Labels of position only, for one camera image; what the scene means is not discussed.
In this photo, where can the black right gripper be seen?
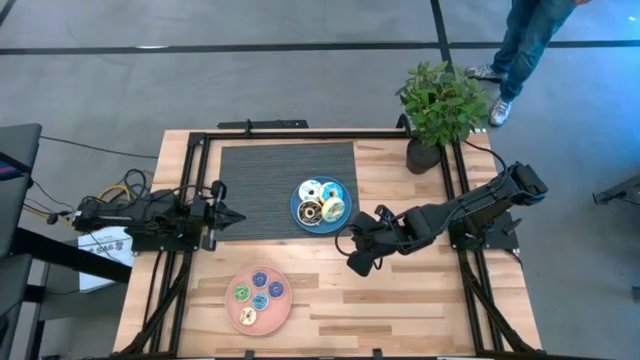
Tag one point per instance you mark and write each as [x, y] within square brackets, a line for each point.
[375, 235]

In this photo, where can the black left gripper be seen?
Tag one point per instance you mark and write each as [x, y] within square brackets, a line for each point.
[207, 215]

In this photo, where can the large pale green donut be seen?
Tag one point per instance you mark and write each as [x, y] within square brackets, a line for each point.
[339, 215]

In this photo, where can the large turquoise donut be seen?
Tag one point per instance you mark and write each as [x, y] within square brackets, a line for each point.
[337, 187]

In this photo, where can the small navy donut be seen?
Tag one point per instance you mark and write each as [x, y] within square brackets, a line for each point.
[256, 282]

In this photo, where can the large chocolate sprinkled donut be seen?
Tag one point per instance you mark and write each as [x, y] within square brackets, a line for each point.
[303, 218]

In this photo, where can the large white donut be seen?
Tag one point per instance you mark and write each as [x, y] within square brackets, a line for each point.
[304, 195]

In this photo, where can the small green donut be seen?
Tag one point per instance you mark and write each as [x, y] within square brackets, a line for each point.
[238, 296]

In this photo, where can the small blue streaked donut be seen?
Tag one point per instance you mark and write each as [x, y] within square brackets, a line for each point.
[272, 292]

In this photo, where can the small teal donut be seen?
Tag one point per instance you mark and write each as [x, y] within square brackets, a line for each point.
[256, 305]

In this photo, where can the small cream donut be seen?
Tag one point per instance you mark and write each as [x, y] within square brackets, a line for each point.
[243, 320]

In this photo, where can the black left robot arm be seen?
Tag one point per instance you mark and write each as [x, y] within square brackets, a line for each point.
[125, 217]

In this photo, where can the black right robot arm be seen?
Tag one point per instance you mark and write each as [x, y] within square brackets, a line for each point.
[480, 200]

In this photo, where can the blue round plate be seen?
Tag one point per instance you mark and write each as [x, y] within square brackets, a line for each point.
[320, 228]

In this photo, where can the dark grey woven placemat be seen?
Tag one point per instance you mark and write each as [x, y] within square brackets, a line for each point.
[265, 170]

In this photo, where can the pink round plate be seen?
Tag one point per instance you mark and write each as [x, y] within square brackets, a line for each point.
[277, 315]

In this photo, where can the white printed paper sheet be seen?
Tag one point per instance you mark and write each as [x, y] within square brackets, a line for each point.
[107, 250]

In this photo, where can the green potted plant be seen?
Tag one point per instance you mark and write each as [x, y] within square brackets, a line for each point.
[442, 110]

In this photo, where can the black metal beam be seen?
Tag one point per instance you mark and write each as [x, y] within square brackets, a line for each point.
[65, 255]

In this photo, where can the dark tablet screen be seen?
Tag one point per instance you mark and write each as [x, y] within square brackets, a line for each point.
[7, 167]

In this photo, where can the grey desk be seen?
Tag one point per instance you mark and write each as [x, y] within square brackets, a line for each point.
[15, 140]

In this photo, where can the person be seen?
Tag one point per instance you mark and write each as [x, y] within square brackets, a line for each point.
[525, 40]

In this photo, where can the grey stand foot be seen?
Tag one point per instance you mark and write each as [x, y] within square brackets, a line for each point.
[620, 191]

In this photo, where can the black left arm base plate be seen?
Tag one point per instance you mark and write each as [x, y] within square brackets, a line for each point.
[165, 245]

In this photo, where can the black camera bar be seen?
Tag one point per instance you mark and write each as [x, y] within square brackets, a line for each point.
[262, 124]

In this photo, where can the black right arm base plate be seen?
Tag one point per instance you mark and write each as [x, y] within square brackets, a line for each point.
[500, 237]

